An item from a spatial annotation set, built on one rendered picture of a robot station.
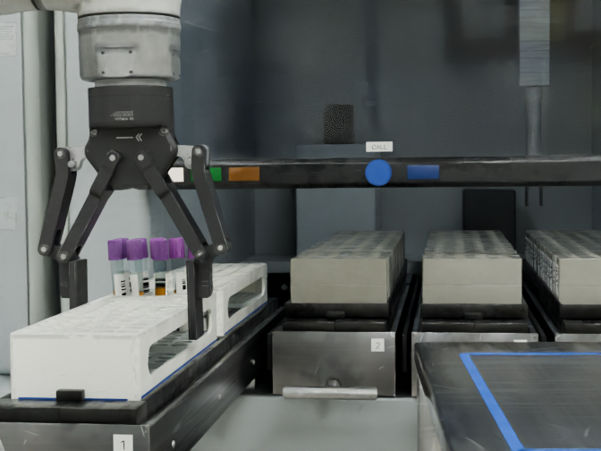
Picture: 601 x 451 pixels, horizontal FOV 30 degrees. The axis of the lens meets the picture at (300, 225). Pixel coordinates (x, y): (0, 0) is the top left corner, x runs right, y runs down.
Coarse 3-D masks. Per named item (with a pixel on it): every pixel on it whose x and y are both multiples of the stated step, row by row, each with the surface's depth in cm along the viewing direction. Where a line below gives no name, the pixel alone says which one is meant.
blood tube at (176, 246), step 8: (168, 240) 109; (176, 240) 109; (176, 248) 109; (176, 256) 109; (184, 256) 110; (176, 264) 109; (176, 272) 109; (184, 272) 110; (176, 280) 109; (184, 280) 110; (176, 288) 109; (184, 288) 110; (184, 328) 110
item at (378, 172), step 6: (372, 162) 126; (378, 162) 126; (384, 162) 126; (366, 168) 126; (372, 168) 126; (378, 168) 126; (384, 168) 126; (390, 168) 126; (366, 174) 126; (372, 174) 126; (378, 174) 126; (384, 174) 126; (390, 174) 126; (372, 180) 126; (378, 180) 126; (384, 180) 126
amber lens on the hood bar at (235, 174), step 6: (234, 168) 129; (240, 168) 129; (246, 168) 129; (252, 168) 129; (258, 168) 129; (234, 174) 129; (240, 174) 129; (246, 174) 129; (252, 174) 129; (258, 174) 129; (234, 180) 129; (240, 180) 129; (246, 180) 129; (252, 180) 129; (258, 180) 129
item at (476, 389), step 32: (416, 352) 102; (448, 352) 100; (480, 352) 100; (512, 352) 100; (544, 352) 100; (576, 352) 100; (448, 384) 86; (480, 384) 85; (512, 384) 85; (544, 384) 85; (576, 384) 85; (448, 416) 75; (480, 416) 75; (512, 416) 74; (544, 416) 74; (576, 416) 74; (448, 448) 67; (480, 448) 66; (512, 448) 66; (544, 448) 66; (576, 448) 66
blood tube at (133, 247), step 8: (128, 240) 108; (136, 240) 108; (128, 248) 108; (136, 248) 108; (128, 256) 108; (136, 256) 108; (136, 264) 108; (136, 272) 108; (136, 280) 108; (136, 288) 108
